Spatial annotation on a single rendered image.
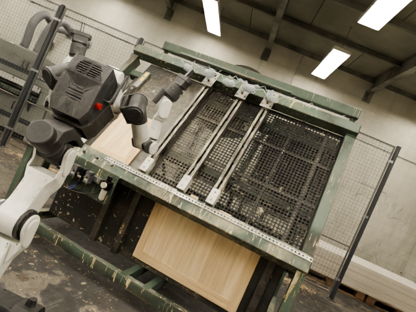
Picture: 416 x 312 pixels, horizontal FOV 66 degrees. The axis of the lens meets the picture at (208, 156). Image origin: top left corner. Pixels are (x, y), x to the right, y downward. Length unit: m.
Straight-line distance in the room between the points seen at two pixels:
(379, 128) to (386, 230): 2.30
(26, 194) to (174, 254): 1.31
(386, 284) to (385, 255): 2.10
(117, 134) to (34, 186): 1.24
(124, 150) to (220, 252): 1.09
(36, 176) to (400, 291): 5.96
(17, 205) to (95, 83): 0.64
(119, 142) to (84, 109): 1.17
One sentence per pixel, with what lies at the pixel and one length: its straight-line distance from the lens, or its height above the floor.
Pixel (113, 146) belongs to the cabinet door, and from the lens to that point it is 2.70.
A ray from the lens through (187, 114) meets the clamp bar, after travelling 2.73.
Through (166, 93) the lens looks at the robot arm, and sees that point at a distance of 1.87.
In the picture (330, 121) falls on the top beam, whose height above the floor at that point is 1.88.
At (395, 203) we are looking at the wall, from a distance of 8.42.
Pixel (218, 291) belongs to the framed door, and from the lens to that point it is 2.56.
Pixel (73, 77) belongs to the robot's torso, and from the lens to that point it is 1.65.
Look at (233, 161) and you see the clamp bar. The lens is 2.45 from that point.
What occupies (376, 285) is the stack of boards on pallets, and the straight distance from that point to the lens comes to 6.44.
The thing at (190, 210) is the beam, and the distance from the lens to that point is 2.27.
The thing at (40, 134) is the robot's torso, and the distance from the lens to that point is 1.51.
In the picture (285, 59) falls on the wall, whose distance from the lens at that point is 8.00.
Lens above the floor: 1.24
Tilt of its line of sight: 1 degrees down
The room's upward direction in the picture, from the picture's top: 24 degrees clockwise
